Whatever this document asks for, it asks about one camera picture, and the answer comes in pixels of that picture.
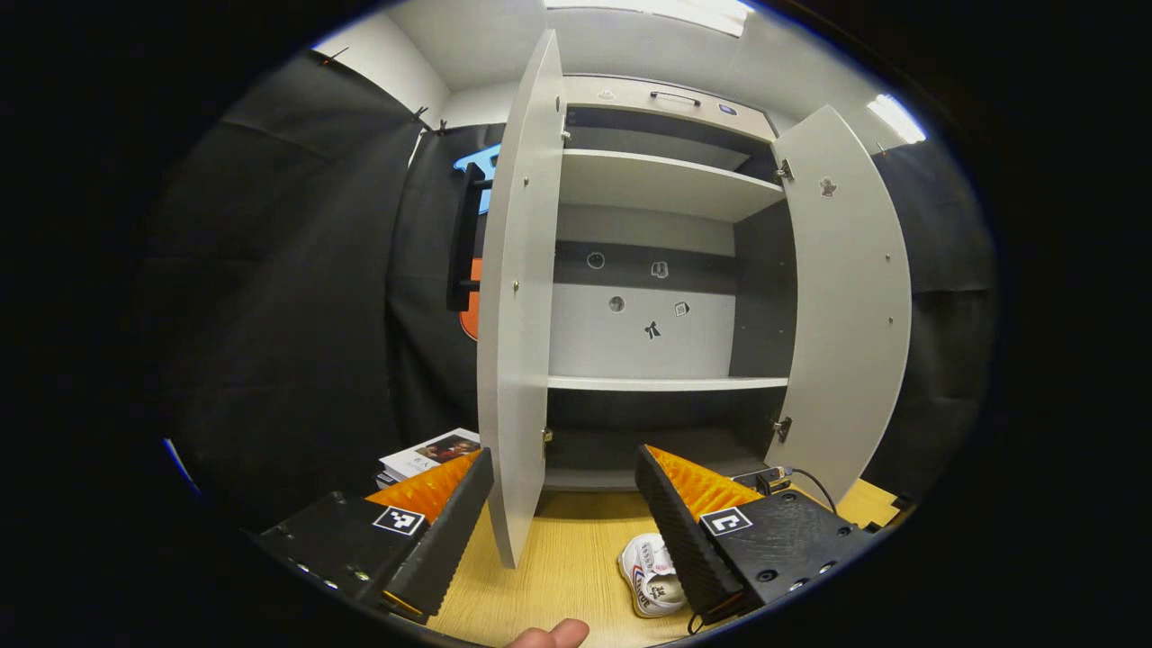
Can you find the white shoe cabinet door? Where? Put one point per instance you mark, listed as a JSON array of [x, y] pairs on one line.
[[846, 315], [517, 360]]

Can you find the black backdrop cloth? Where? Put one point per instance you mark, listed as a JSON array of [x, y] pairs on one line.
[[297, 315], [945, 360]]

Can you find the white shoe cabinet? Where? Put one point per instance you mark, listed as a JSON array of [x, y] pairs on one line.
[[648, 346]]

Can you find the small ceiling light panel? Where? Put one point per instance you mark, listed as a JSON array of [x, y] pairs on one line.
[[895, 119]]

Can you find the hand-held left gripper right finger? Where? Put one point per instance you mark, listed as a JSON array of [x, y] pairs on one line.
[[684, 540]]

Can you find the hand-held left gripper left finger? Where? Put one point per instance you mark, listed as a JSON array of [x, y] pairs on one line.
[[445, 549]]

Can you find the stack of magazines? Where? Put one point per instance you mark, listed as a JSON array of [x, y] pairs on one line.
[[423, 454]]

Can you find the white shoe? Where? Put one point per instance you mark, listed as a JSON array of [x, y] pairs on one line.
[[646, 562]]

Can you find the large ceiling light panel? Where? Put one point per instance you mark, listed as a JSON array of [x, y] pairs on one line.
[[657, 13]]

